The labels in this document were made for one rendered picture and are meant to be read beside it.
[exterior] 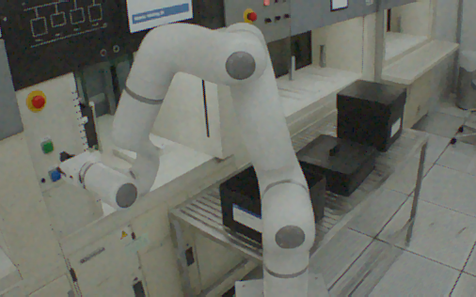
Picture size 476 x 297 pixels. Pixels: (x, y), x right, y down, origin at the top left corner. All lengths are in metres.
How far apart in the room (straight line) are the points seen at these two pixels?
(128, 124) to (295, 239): 0.43
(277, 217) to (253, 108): 0.24
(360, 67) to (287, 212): 2.13
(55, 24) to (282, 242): 0.88
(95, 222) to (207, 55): 0.91
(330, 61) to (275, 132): 2.21
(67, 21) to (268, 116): 0.71
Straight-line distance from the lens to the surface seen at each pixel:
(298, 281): 1.12
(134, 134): 0.93
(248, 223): 1.48
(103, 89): 2.48
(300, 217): 0.93
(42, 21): 1.30
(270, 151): 0.90
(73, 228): 1.52
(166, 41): 0.85
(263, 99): 0.89
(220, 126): 1.75
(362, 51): 2.93
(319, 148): 1.89
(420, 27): 4.34
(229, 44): 0.77
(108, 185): 0.99
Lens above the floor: 1.71
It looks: 26 degrees down
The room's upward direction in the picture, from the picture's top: 4 degrees counter-clockwise
